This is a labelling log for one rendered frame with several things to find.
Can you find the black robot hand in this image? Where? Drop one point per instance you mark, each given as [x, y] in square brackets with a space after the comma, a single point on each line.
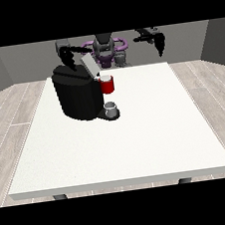
[66, 57]
[159, 41]

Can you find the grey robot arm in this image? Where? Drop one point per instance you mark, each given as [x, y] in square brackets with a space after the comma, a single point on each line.
[62, 44]
[148, 30]

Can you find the pale grey machine lid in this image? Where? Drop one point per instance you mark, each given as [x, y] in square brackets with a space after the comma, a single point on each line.
[90, 65]

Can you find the black coffee machine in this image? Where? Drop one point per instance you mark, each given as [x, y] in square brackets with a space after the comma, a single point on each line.
[77, 95]

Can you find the small grey coffee pod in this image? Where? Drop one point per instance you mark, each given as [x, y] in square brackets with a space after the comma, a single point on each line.
[120, 59]

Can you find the red pod holder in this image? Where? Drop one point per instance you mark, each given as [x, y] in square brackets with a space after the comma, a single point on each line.
[107, 85]

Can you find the grey robot trunk purple rings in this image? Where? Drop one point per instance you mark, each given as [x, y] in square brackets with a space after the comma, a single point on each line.
[104, 53]

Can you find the small grey cup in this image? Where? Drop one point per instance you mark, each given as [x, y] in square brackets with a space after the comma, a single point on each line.
[111, 109]

